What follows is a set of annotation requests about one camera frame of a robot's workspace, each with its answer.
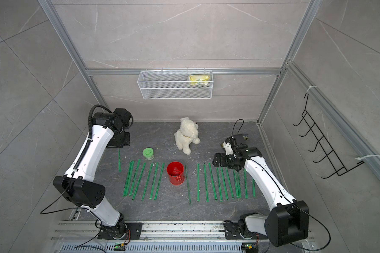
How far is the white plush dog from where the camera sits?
3.03ft

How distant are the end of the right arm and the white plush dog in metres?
0.24

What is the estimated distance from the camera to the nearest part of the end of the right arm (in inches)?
22.2

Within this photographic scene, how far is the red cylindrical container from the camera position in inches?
32.9

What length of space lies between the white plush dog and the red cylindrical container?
16 cm
